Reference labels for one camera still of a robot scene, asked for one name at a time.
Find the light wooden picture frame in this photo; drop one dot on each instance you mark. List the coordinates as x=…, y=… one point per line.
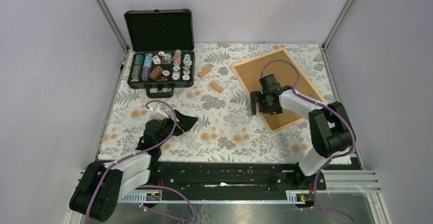
x=250, y=70

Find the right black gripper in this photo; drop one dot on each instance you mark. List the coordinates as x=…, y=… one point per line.
x=256, y=97

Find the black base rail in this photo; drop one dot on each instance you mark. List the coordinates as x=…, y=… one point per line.
x=271, y=176

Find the floral patterned table mat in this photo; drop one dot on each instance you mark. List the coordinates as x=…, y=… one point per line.
x=225, y=130

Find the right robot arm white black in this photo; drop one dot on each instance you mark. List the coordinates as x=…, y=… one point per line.
x=331, y=133

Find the wooden block near case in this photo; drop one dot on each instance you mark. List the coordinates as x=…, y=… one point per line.
x=204, y=72

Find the wooden block near photo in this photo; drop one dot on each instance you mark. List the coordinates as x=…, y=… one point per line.
x=216, y=87

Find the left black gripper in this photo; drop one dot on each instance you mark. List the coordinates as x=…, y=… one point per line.
x=185, y=122

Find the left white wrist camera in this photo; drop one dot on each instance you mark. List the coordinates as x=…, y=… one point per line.
x=157, y=113

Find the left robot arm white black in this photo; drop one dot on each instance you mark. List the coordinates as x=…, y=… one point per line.
x=105, y=182

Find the black poker chip case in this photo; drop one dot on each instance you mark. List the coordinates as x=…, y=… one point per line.
x=163, y=45

